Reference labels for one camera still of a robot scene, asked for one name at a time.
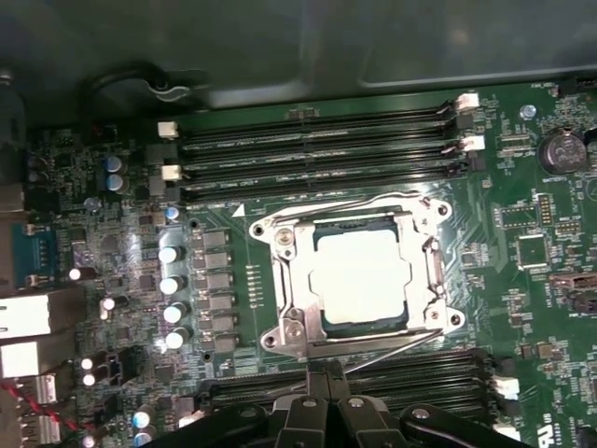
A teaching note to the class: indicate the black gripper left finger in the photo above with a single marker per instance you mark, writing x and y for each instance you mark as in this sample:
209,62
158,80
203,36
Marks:
303,424

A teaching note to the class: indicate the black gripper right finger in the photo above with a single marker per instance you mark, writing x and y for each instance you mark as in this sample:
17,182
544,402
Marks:
368,429

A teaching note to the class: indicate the thin metal locking lever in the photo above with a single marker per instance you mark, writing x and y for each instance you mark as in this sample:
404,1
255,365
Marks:
326,210
392,353

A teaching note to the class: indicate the silver CPU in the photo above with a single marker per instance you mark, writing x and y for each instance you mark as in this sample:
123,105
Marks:
359,280

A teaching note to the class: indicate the metal socket cover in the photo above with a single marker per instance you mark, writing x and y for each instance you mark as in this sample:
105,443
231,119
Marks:
301,261

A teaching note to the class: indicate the CPU socket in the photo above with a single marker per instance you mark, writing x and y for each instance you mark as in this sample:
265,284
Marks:
293,330

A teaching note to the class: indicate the green motherboard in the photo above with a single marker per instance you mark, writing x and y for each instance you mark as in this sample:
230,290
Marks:
513,326

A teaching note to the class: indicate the silver coin cell battery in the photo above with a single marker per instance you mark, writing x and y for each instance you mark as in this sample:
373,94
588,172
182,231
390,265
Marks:
562,150

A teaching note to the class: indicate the black PC case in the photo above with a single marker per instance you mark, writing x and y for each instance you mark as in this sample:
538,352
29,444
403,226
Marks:
280,46

